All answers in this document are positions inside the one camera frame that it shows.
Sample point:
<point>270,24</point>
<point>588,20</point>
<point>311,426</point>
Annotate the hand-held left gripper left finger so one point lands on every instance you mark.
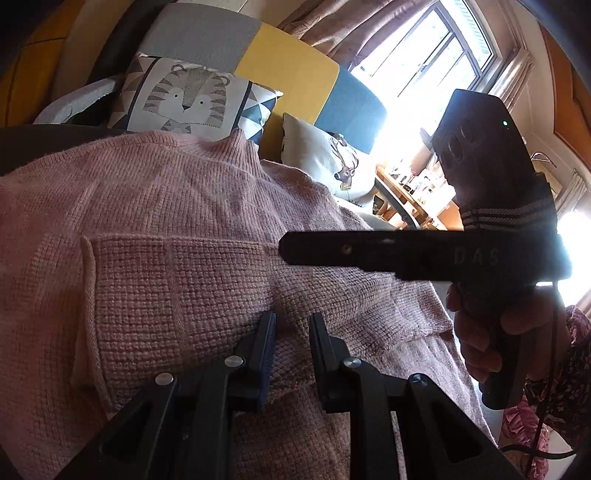
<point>264,364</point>

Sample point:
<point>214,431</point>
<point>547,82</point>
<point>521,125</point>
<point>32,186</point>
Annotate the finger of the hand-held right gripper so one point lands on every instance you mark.
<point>332,249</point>

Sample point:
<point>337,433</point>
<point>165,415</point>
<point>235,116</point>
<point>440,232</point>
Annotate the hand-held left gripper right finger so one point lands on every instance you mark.
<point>323,364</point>

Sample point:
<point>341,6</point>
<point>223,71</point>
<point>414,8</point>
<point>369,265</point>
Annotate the pink knitted sweater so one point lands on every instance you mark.
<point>161,207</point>

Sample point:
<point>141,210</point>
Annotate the person's right hand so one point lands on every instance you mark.
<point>535,332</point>

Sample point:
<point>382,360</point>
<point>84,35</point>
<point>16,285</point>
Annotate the cluttered wooden desk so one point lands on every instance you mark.
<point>438,217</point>

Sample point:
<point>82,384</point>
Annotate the grey chair armrest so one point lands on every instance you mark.
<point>397,203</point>

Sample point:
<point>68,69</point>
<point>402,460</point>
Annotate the brown patterned curtain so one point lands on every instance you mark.
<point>512,78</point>
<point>341,27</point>

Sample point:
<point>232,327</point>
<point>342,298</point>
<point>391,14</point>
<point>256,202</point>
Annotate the deer print pillow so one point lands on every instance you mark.
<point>318,157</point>

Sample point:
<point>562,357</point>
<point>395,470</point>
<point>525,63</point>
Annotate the window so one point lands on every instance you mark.
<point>434,60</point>

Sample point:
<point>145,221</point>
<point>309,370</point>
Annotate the grey yellow blue sofa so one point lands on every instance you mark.
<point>295,60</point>

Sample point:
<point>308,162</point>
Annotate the tiger print pillow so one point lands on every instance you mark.
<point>184,97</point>

